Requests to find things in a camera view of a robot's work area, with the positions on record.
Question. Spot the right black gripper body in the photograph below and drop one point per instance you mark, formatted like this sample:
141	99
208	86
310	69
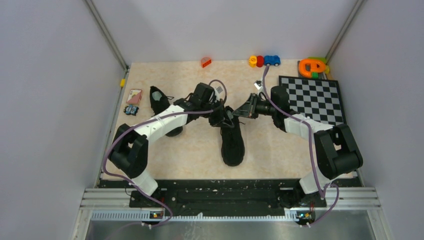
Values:
266	108

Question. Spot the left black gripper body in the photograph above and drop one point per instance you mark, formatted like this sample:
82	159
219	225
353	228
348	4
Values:
216	118

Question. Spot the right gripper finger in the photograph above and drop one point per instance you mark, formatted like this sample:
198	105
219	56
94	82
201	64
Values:
250	103
245	112

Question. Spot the black shoe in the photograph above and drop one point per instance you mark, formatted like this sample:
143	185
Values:
232	147
159	101

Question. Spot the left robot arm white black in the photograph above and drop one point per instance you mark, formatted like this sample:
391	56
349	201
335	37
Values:
130	148

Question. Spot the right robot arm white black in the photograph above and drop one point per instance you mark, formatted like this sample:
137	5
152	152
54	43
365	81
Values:
333	149

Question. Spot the yellow toy cylinder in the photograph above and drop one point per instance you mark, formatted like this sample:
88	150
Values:
252	61

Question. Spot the red toy cylinder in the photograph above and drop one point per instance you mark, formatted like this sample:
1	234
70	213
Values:
259	61

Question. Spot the blue toy car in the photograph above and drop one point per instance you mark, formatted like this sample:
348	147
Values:
271	60

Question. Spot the black white checkerboard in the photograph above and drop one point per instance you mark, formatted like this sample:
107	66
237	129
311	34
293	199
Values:
319	100

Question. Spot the orange toy brick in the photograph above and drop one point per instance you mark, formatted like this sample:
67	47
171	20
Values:
205	61

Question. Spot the pink triangle card box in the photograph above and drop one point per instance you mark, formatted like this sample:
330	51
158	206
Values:
134	96

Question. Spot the small blue black toy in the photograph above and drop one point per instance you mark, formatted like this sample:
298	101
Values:
131	110

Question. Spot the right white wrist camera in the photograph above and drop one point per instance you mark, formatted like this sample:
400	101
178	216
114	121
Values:
259	85

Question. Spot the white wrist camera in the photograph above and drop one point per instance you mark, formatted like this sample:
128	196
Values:
220	92
259	85

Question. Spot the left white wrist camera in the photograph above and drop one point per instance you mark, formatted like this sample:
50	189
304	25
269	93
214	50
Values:
220	92

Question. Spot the orange ring toy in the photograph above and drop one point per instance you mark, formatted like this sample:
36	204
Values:
312	69

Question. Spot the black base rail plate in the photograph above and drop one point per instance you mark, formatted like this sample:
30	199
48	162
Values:
222	198

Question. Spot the yellow clip on rail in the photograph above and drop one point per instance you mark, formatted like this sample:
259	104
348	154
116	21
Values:
122	82

